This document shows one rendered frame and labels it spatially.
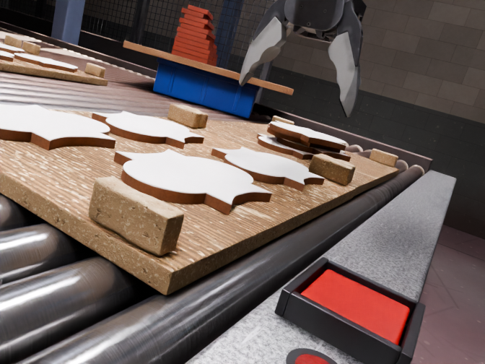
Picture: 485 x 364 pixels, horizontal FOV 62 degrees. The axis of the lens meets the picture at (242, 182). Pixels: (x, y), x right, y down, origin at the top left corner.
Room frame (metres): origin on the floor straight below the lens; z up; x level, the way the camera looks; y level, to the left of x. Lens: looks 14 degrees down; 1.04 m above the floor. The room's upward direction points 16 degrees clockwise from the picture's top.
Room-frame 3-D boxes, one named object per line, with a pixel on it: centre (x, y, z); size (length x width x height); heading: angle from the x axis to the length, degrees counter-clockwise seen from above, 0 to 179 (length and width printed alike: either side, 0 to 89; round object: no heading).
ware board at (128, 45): (1.44, 0.19, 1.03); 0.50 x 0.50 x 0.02; 1
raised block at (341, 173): (0.57, -0.12, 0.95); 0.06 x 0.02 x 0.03; 64
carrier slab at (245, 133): (0.83, -0.09, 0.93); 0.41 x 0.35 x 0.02; 154
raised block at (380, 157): (0.94, -0.30, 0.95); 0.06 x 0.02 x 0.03; 64
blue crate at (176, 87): (1.37, 0.19, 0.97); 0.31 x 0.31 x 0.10; 1
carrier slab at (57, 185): (0.45, 0.09, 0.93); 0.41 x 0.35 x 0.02; 154
